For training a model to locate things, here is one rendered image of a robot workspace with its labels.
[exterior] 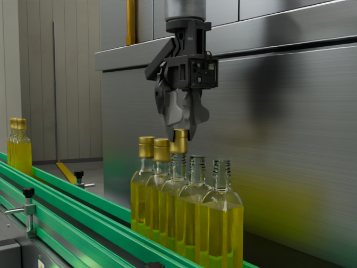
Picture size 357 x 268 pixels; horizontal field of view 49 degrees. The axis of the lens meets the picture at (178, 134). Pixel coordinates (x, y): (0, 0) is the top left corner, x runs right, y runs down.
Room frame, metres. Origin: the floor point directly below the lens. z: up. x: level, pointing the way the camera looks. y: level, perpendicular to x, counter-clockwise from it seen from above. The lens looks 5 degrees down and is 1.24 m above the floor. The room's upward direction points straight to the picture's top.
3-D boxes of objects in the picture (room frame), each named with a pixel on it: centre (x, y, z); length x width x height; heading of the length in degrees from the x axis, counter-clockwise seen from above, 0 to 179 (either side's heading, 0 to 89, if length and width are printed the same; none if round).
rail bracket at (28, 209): (1.01, 0.41, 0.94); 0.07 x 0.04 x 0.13; 127
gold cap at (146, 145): (0.83, 0.07, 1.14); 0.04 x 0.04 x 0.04
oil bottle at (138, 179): (0.83, 0.07, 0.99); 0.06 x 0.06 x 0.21; 38
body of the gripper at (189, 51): (0.72, -0.02, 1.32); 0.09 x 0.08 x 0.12; 36
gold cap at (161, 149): (0.79, 0.03, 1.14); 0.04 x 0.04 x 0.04
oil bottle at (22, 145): (1.59, 0.63, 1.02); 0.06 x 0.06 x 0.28; 37
